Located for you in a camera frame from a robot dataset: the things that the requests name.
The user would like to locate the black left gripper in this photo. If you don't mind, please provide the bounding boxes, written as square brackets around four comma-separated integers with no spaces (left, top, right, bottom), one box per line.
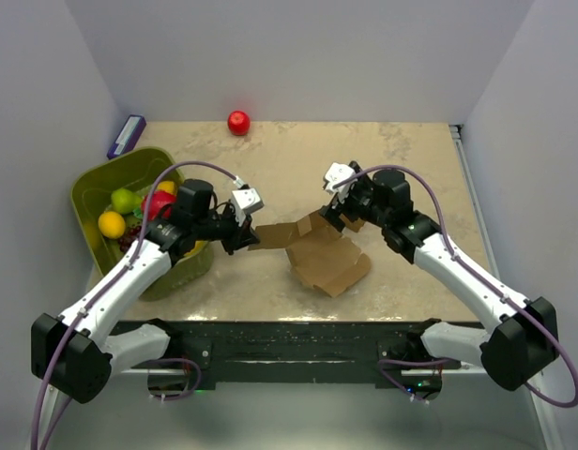
[193,202,260,256]

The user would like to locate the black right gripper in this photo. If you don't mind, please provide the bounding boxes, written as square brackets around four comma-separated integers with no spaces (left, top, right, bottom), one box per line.
[320,173,390,232]

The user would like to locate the brown cardboard paper box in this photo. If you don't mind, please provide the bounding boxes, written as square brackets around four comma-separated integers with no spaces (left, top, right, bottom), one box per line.
[249,211,372,297]

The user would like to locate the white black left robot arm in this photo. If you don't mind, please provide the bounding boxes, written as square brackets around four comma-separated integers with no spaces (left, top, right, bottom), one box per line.
[31,179,264,403]

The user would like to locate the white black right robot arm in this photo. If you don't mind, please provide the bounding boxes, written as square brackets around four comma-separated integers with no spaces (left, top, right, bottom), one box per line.
[320,162,559,391]

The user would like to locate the purple white small box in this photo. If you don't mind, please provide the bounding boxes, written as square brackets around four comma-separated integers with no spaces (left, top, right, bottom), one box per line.
[106,114,146,159]

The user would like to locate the small orange fruit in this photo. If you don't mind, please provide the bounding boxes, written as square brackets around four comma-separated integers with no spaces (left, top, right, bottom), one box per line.
[156,180,177,195]

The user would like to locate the red dragon fruit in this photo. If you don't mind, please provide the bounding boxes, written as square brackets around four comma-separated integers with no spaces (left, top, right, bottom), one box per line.
[141,190,176,220]

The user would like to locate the dark purple grapes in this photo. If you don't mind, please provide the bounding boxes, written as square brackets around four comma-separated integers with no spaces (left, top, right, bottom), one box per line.
[117,225,142,253]

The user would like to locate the green pear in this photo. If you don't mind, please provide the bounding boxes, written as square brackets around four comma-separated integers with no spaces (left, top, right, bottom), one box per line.
[111,188,143,215]

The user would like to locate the red apple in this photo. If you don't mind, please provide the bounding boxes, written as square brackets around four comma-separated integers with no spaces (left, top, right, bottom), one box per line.
[227,110,251,136]

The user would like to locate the yellow lemon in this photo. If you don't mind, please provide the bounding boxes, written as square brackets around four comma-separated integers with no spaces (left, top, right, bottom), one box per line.
[98,211,126,240]

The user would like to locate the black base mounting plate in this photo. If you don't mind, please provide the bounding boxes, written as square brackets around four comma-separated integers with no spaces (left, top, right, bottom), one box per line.
[109,319,437,390]

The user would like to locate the olive green plastic bin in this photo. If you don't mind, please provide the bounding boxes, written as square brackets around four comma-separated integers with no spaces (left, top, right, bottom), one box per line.
[70,147,214,301]

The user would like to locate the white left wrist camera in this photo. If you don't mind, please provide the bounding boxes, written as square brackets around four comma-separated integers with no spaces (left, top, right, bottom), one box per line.
[231,188,264,216]

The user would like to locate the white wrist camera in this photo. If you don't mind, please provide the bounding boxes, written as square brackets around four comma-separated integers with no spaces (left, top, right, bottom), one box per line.
[323,162,357,201]
[231,188,264,216]

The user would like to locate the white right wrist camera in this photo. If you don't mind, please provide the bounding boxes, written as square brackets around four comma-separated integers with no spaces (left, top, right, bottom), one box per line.
[323,162,357,201]

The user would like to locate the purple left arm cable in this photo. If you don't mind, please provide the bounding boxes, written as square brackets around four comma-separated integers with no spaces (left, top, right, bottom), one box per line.
[29,160,246,450]

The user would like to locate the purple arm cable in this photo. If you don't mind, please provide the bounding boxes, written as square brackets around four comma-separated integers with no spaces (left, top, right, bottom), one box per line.
[29,160,246,450]
[330,164,578,408]

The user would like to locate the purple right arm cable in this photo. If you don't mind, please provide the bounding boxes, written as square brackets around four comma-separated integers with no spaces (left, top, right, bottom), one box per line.
[330,164,578,408]

